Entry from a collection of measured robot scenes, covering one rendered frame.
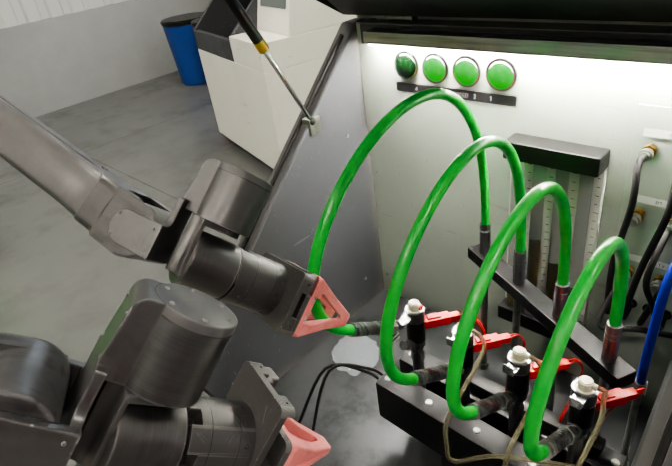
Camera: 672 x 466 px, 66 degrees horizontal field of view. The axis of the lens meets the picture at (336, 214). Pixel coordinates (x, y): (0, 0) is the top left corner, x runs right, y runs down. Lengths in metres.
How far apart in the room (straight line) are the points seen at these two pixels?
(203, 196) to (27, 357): 0.23
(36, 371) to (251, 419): 0.15
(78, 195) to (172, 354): 0.30
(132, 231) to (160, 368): 0.22
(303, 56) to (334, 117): 2.59
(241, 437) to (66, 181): 0.34
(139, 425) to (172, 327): 0.07
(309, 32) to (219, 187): 3.11
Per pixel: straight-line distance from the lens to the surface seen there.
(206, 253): 0.50
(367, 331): 0.68
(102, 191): 0.57
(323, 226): 0.56
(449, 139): 0.96
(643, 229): 0.87
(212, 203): 0.51
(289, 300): 0.53
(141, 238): 0.53
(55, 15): 7.23
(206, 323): 0.33
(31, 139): 0.66
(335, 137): 1.00
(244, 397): 0.43
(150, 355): 0.34
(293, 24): 3.52
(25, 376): 0.36
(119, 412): 0.36
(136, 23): 7.59
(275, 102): 3.53
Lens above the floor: 1.63
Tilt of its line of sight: 30 degrees down
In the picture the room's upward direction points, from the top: 9 degrees counter-clockwise
